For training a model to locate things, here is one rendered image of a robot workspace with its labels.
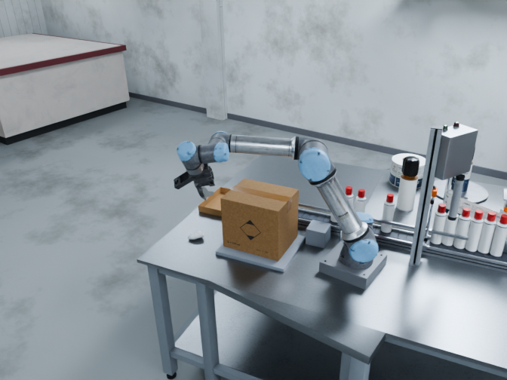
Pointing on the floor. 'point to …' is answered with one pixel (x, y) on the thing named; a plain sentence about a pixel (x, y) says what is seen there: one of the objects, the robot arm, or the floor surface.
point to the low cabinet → (56, 83)
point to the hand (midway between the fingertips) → (203, 191)
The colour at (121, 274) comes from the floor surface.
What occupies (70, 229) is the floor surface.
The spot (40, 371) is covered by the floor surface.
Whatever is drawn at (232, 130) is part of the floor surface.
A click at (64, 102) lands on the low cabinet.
